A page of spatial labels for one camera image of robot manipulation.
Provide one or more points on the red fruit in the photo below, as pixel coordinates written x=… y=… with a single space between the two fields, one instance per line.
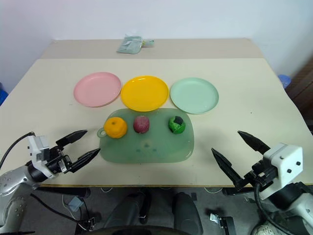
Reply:
x=141 y=124

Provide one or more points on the brown wooden cabinet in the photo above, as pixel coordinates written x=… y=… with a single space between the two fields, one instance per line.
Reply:
x=302 y=93

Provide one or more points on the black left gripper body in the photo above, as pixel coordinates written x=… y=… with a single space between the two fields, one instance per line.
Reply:
x=56 y=160

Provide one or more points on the light green round plate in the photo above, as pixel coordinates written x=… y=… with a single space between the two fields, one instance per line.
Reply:
x=194 y=95

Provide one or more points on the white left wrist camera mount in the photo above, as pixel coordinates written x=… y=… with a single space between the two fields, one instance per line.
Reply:
x=39 y=150

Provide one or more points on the small pale green wrapper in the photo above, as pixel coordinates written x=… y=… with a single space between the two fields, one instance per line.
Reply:
x=148 y=42

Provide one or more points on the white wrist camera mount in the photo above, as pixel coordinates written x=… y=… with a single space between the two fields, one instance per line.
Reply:
x=283 y=164
x=39 y=150

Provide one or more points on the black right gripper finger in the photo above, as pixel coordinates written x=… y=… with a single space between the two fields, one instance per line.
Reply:
x=254 y=142
x=226 y=166

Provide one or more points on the black caster wheel bracket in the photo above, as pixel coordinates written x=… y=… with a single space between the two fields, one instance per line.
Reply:
x=223 y=222

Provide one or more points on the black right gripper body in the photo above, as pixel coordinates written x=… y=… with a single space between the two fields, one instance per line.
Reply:
x=260 y=175

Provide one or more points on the pink round plate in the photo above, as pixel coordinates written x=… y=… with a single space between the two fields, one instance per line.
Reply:
x=96 y=89

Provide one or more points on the black metal clamp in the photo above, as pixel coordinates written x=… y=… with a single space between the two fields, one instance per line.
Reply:
x=85 y=223

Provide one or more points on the green fruit with dark patch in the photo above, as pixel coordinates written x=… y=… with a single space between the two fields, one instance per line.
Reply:
x=176 y=126

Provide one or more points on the grey power adapter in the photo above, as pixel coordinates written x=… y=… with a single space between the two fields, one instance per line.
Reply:
x=74 y=203

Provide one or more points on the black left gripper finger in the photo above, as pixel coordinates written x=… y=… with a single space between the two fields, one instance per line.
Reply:
x=84 y=159
x=73 y=137

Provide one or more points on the translucent green cutting board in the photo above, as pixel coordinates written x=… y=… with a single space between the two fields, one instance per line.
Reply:
x=151 y=147

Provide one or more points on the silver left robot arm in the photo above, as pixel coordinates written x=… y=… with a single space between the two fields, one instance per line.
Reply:
x=11 y=193

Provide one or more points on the blue crate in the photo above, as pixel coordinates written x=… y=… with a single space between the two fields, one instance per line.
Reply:
x=3 y=94

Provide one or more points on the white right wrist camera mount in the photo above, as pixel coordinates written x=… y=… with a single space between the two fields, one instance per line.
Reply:
x=283 y=164

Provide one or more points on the yellow round plate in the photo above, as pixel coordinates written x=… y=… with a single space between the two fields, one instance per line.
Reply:
x=144 y=93

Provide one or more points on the dark rounded leg shape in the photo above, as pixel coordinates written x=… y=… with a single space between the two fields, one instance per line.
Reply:
x=187 y=213
x=127 y=210

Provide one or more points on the orange fruit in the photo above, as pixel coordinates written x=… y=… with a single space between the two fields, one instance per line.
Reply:
x=115 y=127

